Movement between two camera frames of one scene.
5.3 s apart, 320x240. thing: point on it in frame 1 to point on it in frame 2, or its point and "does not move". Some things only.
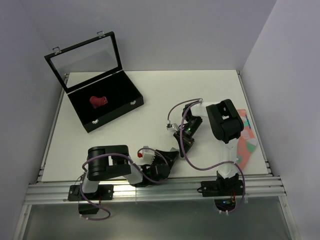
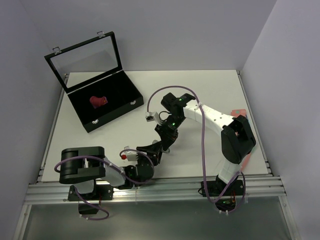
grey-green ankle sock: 173,149 to 166,151
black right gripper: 187,142 to 168,137
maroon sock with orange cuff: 97,101 does not move
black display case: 91,72 does not move
